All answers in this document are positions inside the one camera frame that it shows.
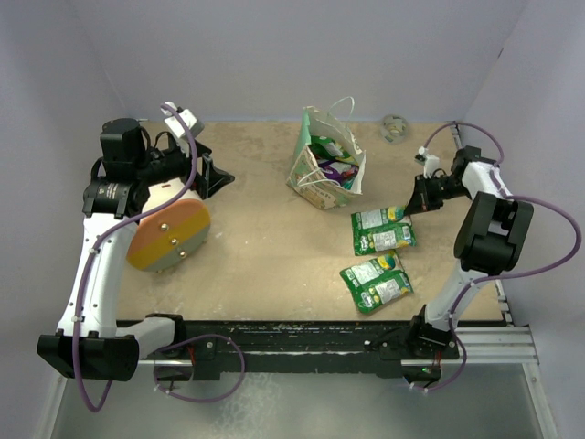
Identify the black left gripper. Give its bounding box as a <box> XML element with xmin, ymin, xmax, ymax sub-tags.
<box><xmin>134</xmin><ymin>137</ymin><xmax>233</xmax><ymax>198</ymax></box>

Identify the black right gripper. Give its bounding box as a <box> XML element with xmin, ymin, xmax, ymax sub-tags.
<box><xmin>404</xmin><ymin>173</ymin><xmax>471</xmax><ymax>216</ymax></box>

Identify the green snack packet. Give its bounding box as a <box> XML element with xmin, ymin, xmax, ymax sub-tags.
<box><xmin>351</xmin><ymin>206</ymin><xmax>417</xmax><ymax>256</ymax></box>
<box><xmin>309</xmin><ymin>135</ymin><xmax>357</xmax><ymax>166</ymax></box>
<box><xmin>339</xmin><ymin>251</ymin><xmax>413</xmax><ymax>315</ymax></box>

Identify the white orange toy drawer box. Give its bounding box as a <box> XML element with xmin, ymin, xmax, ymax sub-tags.
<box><xmin>126</xmin><ymin>190</ymin><xmax>211</xmax><ymax>272</ymax></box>

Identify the teal snack packet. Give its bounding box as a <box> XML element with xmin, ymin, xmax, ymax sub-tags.
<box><xmin>342</xmin><ymin>177</ymin><xmax>355</xmax><ymax>190</ymax></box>

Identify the green paper gift bag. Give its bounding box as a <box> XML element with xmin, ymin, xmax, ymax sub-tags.
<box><xmin>286</xmin><ymin>96</ymin><xmax>367</xmax><ymax>210</ymax></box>

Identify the purple Fox's bag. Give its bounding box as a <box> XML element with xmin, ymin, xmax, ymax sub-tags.
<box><xmin>317</xmin><ymin>159</ymin><xmax>358</xmax><ymax>186</ymax></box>

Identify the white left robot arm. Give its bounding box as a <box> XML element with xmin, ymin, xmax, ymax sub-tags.
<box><xmin>37</xmin><ymin>112</ymin><xmax>233</xmax><ymax>381</ymax></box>

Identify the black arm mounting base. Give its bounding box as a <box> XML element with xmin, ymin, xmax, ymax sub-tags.
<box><xmin>147</xmin><ymin>320</ymin><xmax>460</xmax><ymax>380</ymax></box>

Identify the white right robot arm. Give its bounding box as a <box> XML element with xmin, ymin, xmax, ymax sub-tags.
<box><xmin>405</xmin><ymin>146</ymin><xmax>534</xmax><ymax>358</ymax></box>

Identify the clear tape roll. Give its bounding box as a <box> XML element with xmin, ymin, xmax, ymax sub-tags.
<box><xmin>380</xmin><ymin>114</ymin><xmax>410</xmax><ymax>144</ymax></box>

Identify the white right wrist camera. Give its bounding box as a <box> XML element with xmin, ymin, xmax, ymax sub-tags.
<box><xmin>415</xmin><ymin>146</ymin><xmax>440</xmax><ymax>178</ymax></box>

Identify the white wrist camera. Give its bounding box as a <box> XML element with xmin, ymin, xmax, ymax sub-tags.
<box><xmin>163</xmin><ymin>101</ymin><xmax>205</xmax><ymax>150</ymax></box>
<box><xmin>415</xmin><ymin>146</ymin><xmax>440</xmax><ymax>178</ymax></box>

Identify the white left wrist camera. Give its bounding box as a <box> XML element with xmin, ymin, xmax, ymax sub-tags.
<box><xmin>163</xmin><ymin>101</ymin><xmax>205</xmax><ymax>150</ymax></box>

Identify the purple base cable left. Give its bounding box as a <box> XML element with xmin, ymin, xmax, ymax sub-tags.
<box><xmin>152</xmin><ymin>335</ymin><xmax>248</xmax><ymax>404</ymax></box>

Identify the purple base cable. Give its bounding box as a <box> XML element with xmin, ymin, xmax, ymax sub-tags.
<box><xmin>408</xmin><ymin>333</ymin><xmax>468</xmax><ymax>393</ymax></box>
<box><xmin>152</xmin><ymin>335</ymin><xmax>248</xmax><ymax>404</ymax></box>

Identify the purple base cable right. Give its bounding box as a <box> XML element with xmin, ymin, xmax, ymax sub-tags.
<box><xmin>408</xmin><ymin>333</ymin><xmax>468</xmax><ymax>393</ymax></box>

